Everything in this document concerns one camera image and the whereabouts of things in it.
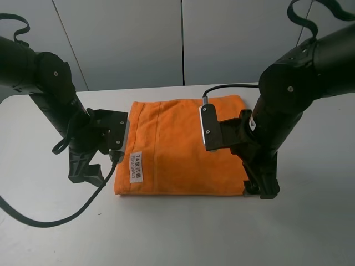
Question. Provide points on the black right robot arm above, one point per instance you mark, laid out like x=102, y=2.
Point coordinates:
x=315, y=69

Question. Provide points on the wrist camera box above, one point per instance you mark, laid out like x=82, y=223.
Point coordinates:
x=211, y=130
x=118, y=130

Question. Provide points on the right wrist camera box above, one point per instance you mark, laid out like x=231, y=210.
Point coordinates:
x=211, y=130

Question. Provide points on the white towel label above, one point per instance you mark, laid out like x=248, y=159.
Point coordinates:
x=136, y=167

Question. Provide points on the orange terry towel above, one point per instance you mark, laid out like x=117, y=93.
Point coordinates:
x=175, y=160

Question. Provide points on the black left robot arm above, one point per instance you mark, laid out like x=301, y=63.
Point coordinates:
x=48, y=81

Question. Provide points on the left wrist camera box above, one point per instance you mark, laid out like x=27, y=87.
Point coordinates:
x=118, y=130

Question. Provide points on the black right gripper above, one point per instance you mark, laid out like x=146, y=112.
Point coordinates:
x=239, y=138

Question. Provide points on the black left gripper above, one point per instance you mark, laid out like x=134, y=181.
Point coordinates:
x=87, y=132

